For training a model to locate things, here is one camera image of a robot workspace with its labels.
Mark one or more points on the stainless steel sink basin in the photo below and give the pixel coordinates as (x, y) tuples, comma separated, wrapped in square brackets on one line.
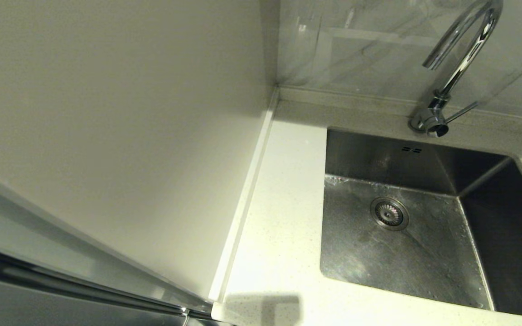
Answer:
[(401, 258)]

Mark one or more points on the white countertop edge strip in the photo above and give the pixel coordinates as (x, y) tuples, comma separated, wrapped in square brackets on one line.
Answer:
[(244, 203)]

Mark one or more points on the round metal drain strainer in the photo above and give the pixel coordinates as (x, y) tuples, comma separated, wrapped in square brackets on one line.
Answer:
[(389, 213)]

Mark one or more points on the white cabinet side panel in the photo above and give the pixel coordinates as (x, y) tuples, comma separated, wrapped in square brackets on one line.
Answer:
[(107, 113)]

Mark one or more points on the chrome gooseneck faucet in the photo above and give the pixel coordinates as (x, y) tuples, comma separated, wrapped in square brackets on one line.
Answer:
[(429, 121)]

